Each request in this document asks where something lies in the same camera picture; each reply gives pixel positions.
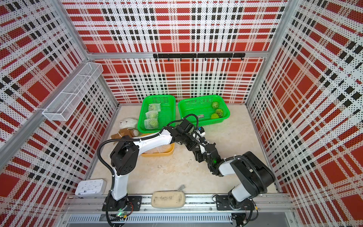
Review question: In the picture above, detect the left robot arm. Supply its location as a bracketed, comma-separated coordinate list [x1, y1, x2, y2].
[96, 118, 200, 212]

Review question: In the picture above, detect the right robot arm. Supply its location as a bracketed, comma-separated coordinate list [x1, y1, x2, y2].
[193, 144, 276, 210]

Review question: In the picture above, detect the yellow plastic bowl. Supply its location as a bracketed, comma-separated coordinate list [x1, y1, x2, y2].
[141, 144, 175, 158]

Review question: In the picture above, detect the empty green plastic basket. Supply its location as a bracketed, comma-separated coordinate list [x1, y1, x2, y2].
[138, 95, 176, 133]

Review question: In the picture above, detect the green basket with fruit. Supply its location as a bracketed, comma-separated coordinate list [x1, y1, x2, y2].
[178, 95, 230, 126]

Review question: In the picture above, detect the white teddy bear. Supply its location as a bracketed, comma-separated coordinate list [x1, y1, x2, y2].
[111, 118, 140, 139]

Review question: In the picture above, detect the beige sponge block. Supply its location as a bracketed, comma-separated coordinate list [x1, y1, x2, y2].
[151, 191, 186, 209]

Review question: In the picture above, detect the white power strip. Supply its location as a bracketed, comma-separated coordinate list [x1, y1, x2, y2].
[75, 179, 107, 197]

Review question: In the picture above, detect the black hook rail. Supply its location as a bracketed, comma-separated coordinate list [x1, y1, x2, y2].
[153, 53, 246, 60]

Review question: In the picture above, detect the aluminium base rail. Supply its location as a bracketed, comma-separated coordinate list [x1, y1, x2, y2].
[56, 192, 299, 227]

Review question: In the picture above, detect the clear wall shelf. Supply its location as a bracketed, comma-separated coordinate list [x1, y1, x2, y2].
[43, 62, 103, 122]

